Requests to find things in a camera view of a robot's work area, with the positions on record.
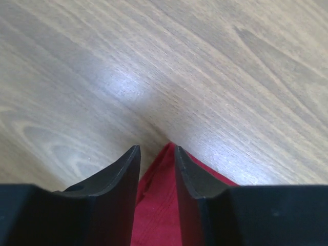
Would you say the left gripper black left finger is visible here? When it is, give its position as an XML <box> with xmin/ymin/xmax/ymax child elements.
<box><xmin>1</xmin><ymin>146</ymin><xmax>141</xmax><ymax>245</ymax></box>

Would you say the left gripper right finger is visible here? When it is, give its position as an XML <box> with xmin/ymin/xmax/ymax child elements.
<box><xmin>175</xmin><ymin>146</ymin><xmax>327</xmax><ymax>245</ymax></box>

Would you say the dark red t shirt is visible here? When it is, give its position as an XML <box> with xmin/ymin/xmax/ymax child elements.
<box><xmin>131</xmin><ymin>142</ymin><xmax>240</xmax><ymax>246</ymax></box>

